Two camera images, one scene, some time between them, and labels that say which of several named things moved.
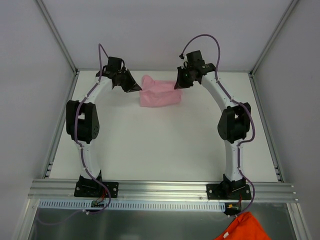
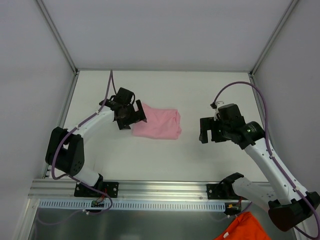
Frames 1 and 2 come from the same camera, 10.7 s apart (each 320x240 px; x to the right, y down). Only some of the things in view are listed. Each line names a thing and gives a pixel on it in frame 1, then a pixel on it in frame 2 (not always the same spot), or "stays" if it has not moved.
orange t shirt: x=244 y=226 stays
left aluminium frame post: x=41 y=3 stays
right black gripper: x=186 y=77 → x=215 y=130
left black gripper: x=121 y=79 → x=135 y=115
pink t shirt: x=155 y=93 → x=161 y=123
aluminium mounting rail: x=157 y=191 stays
